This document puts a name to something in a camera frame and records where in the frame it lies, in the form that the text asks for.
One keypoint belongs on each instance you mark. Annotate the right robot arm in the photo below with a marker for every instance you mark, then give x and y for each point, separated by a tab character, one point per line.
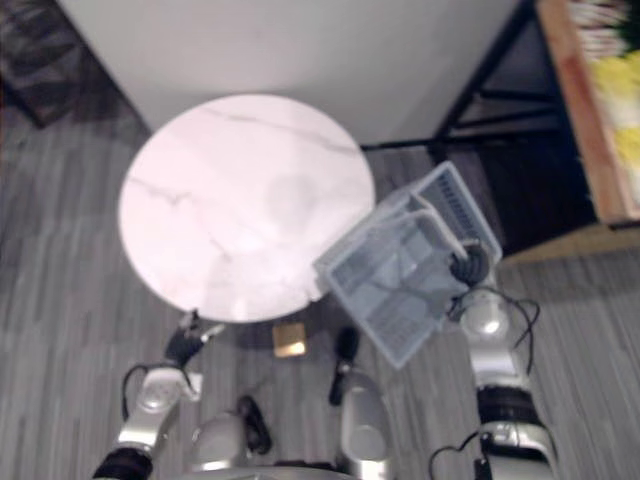
492	360

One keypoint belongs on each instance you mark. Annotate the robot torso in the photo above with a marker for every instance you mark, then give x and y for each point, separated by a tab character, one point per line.
285	474

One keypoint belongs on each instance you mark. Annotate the round white marble table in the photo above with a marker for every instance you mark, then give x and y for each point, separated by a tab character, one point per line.
240	205

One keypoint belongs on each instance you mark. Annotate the gold table base plate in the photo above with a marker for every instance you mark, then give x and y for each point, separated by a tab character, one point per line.
289	341

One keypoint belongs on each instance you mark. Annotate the right robot leg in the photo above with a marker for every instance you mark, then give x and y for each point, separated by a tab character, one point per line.
365	420

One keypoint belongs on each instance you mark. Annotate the black metal shelf frame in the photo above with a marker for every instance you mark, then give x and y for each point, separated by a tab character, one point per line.
520	190

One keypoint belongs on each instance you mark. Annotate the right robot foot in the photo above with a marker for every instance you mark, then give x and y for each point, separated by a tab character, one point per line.
345	350

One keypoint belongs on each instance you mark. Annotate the grey plastic shopping basket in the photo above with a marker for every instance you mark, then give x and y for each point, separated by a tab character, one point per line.
395	295

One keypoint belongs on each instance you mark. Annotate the robot leg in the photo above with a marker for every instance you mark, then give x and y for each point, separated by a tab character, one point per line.
220	440
365	420

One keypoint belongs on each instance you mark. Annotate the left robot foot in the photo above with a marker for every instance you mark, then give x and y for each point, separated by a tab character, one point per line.
254	420

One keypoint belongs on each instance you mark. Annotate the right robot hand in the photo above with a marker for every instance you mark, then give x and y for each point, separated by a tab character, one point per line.
469	266

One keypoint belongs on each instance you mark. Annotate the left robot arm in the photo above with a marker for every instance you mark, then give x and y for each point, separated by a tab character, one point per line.
150	395

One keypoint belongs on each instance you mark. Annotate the yellow vegetables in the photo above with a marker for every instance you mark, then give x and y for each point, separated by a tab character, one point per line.
617	100

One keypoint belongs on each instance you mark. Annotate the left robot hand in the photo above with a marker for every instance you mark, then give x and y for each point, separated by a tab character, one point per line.
181	345

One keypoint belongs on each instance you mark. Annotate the left robot leg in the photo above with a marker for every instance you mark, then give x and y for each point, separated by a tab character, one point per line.
220	440

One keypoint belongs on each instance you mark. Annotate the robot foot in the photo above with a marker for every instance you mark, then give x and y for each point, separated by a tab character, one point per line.
254	420
345	350

